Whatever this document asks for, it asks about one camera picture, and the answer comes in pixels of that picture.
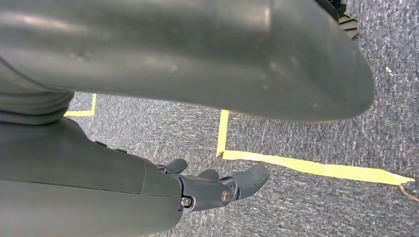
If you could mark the yellow floor tape square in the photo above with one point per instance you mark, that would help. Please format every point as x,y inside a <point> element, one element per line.
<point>311,166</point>
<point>82,113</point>

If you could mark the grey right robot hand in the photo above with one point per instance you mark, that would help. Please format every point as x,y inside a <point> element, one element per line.
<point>163,49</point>

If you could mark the black ribbed base part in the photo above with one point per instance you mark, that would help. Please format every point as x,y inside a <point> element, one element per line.
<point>348,24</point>

